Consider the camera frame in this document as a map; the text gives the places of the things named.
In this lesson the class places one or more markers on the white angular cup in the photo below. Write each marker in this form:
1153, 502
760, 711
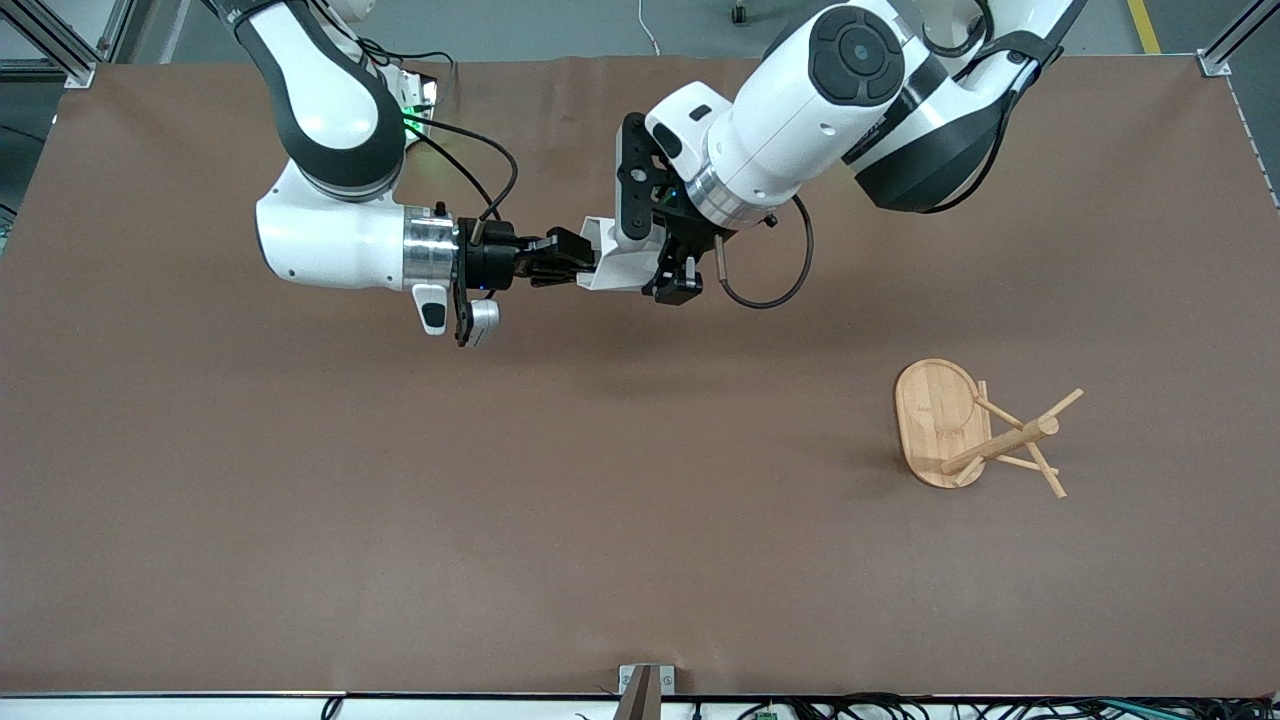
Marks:
620, 265

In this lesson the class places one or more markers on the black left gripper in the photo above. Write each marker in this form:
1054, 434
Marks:
681, 236

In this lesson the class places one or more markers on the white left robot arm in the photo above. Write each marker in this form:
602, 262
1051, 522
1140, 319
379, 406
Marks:
800, 120

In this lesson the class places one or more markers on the aluminium diagonal strut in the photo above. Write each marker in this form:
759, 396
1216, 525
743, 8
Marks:
125, 30

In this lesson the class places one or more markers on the wooden cup rack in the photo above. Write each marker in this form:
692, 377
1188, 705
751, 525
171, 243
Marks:
935, 420

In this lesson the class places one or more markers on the aluminium frame corner post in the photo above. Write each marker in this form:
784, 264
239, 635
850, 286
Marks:
1225, 50
60, 55

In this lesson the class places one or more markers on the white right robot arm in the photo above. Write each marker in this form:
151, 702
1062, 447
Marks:
330, 110

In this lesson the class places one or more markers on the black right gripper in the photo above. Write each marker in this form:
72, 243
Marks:
489, 261

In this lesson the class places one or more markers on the white table frame rail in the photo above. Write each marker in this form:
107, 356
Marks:
200, 708

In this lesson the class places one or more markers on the metal table edge bracket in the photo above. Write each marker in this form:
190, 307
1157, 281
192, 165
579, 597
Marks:
628, 678

